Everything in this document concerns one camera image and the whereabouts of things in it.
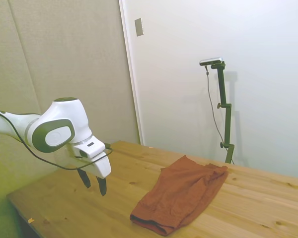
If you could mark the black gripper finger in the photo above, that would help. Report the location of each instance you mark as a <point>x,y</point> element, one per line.
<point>85,179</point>
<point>102,186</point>

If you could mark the silver camera on mount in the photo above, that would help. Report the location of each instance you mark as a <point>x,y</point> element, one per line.
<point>211,61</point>

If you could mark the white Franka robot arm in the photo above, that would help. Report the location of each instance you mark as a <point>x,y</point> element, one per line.
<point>64,114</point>

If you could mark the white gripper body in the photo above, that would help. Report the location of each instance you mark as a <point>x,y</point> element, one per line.
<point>101,168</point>

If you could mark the black jointed camera mount arm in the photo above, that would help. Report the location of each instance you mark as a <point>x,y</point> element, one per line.
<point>222,86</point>

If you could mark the small orange paper scrap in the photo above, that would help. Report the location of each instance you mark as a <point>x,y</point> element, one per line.
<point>30,220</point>

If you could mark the rust orange shorts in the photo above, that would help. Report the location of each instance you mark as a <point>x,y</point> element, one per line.
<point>178,193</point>

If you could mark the white door frame trim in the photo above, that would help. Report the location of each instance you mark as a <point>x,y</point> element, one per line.
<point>132,74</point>

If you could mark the grey wall switch plate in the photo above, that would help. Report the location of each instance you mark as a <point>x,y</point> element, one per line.
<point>139,27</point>

